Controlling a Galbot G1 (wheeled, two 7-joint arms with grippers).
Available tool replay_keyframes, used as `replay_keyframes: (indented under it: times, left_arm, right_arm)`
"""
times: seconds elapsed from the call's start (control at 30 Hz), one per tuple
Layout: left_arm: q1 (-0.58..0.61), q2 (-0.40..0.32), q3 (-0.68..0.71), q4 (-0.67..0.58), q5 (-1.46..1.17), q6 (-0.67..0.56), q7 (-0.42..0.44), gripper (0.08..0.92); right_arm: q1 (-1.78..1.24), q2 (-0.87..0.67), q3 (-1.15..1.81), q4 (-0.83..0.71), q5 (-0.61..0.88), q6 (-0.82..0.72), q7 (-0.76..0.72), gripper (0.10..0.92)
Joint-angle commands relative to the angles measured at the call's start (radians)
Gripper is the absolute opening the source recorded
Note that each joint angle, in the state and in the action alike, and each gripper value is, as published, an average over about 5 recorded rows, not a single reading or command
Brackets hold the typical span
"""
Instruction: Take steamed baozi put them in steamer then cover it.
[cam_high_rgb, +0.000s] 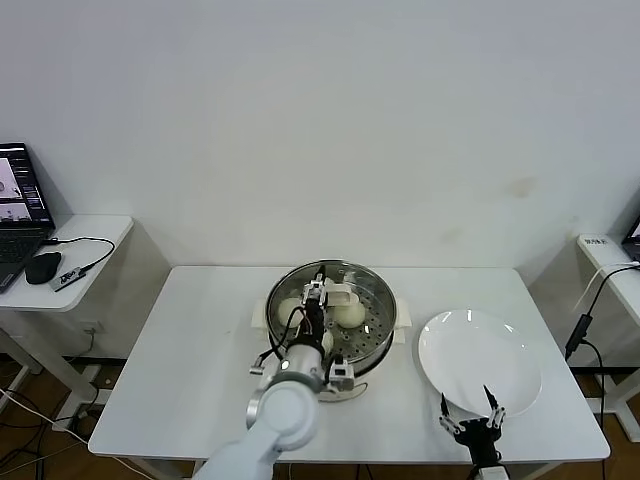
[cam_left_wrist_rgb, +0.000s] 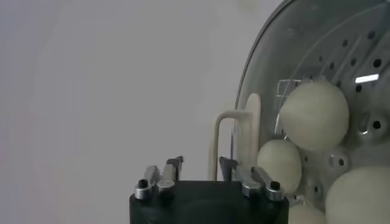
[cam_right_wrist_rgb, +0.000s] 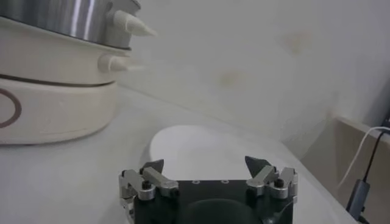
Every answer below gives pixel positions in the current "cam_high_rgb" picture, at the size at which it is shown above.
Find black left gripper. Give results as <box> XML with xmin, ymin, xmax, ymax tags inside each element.
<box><xmin>301</xmin><ymin>270</ymin><xmax>330</xmax><ymax>346</ymax></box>

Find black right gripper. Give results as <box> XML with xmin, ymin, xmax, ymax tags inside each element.
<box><xmin>438</xmin><ymin>383</ymin><xmax>508</xmax><ymax>469</ymax></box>

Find stainless steel steamer basket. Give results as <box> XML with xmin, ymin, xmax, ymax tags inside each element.
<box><xmin>251</xmin><ymin>259</ymin><xmax>414</xmax><ymax>369</ymax></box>

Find white round plate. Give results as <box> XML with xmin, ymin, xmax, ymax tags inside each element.
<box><xmin>417</xmin><ymin>309</ymin><xmax>543</xmax><ymax>419</ymax></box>

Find small black silver drive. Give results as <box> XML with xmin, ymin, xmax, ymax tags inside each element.
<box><xmin>51</xmin><ymin>265</ymin><xmax>85</xmax><ymax>292</ymax></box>

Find black computer mouse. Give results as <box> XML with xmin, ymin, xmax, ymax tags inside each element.
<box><xmin>25</xmin><ymin>251</ymin><xmax>65</xmax><ymax>284</ymax></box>

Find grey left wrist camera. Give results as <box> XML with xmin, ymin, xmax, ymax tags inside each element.
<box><xmin>327</xmin><ymin>353</ymin><xmax>357</xmax><ymax>394</ymax></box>

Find black cable with adapter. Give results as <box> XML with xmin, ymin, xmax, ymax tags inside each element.
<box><xmin>563</xmin><ymin>264</ymin><xmax>640</xmax><ymax>416</ymax></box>

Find white flat cable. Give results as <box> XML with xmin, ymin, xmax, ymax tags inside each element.
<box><xmin>572</xmin><ymin>259</ymin><xmax>640</xmax><ymax>314</ymax></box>

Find thin black desk cable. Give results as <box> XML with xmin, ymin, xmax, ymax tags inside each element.
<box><xmin>42</xmin><ymin>235</ymin><xmax>116</xmax><ymax>273</ymax></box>

